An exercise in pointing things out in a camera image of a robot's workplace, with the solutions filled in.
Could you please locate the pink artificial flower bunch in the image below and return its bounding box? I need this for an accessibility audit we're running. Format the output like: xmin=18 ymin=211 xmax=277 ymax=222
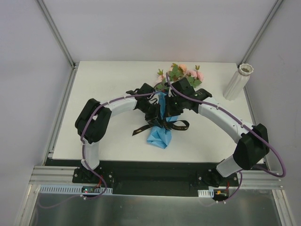
xmin=154 ymin=63 xmax=204 ymax=91

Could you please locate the left aluminium frame post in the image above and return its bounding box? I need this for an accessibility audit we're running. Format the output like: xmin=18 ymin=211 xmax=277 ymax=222
xmin=35 ymin=0 xmax=79 ymax=69

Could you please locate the white cable duct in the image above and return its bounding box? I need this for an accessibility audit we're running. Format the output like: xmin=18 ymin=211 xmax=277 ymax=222
xmin=198 ymin=189 xmax=214 ymax=198
xmin=40 ymin=185 xmax=113 ymax=195

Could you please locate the left white cable duct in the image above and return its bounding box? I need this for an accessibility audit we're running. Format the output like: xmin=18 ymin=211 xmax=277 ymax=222
xmin=40 ymin=185 xmax=113 ymax=195

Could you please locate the white ribbed vase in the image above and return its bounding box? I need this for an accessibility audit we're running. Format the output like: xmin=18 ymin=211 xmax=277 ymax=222
xmin=223 ymin=64 xmax=254 ymax=101

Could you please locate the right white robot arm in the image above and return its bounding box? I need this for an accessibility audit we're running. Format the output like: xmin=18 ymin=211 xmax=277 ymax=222
xmin=165 ymin=78 xmax=269 ymax=187

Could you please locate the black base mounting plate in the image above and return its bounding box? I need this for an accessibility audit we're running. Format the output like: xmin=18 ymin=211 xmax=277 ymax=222
xmin=44 ymin=158 xmax=269 ymax=197

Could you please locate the right white cable duct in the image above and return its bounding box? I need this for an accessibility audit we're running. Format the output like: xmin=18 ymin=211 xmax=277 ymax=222
xmin=198 ymin=189 xmax=214 ymax=198

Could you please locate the aluminium front rail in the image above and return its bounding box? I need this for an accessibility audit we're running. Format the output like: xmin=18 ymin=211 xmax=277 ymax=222
xmin=30 ymin=166 xmax=284 ymax=190

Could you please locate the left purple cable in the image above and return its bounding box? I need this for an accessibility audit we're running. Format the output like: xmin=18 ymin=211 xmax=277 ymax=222
xmin=37 ymin=90 xmax=165 ymax=209

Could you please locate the blue wrapping paper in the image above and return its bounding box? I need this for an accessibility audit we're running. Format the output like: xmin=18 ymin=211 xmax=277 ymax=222
xmin=146 ymin=92 xmax=172 ymax=149

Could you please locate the purple cable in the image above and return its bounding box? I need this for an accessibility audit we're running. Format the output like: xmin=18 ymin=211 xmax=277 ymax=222
xmin=37 ymin=90 xmax=165 ymax=209
xmin=166 ymin=72 xmax=287 ymax=207

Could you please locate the black ribbon gold lettering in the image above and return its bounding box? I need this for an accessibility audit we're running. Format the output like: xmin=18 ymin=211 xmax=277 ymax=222
xmin=132 ymin=120 xmax=190 ymax=136

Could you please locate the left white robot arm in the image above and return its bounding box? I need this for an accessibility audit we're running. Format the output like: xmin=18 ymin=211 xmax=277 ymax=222
xmin=75 ymin=83 xmax=160 ymax=183

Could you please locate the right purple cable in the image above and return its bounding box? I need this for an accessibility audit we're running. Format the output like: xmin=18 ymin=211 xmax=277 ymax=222
xmin=166 ymin=72 xmax=287 ymax=207

